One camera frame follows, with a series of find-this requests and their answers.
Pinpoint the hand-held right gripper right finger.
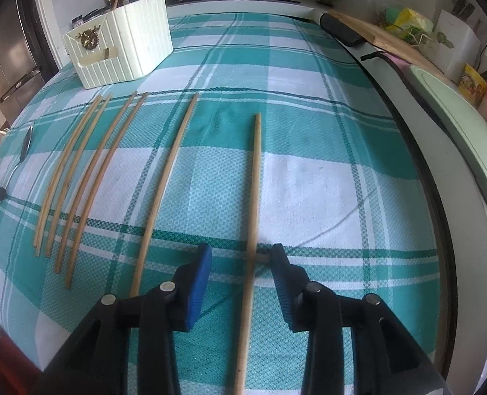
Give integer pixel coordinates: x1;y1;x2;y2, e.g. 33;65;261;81
270;244;450;395

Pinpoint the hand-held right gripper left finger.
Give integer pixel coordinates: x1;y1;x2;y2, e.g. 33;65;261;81
42;243;213;395

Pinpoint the metal spoon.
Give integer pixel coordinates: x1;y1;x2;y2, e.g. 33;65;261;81
13;125;34;173

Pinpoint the wooden chopstick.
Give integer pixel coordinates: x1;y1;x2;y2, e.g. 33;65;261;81
45;93;113;258
129;93;200;298
53;91;139;274
33;94;103;258
64;92;149;289
233;112;263;395

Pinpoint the white ribbed container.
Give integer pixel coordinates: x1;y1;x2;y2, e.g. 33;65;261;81
63;0;174;90

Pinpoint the teal plaid cloth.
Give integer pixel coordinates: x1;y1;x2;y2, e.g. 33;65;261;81
0;12;442;395

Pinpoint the stainless steel fridge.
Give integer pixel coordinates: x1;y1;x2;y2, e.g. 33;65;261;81
0;0;59;128

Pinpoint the black spice rack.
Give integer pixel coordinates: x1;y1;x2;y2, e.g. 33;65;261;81
71;7;106;25

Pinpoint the light green board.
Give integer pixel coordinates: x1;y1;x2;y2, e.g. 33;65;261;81
408;65;487;219

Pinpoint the black case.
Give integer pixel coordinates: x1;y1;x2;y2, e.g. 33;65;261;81
321;13;367;48

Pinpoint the wooden cutting board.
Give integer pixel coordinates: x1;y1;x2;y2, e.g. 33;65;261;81
328;8;450;85

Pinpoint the yellow packet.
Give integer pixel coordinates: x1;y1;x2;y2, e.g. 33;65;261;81
458;64;487;103

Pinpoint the plastic bag with yellow contents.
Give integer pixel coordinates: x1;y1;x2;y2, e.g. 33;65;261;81
375;0;435;46

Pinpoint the white knife block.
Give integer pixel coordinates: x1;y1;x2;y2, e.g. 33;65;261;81
433;8;482;85

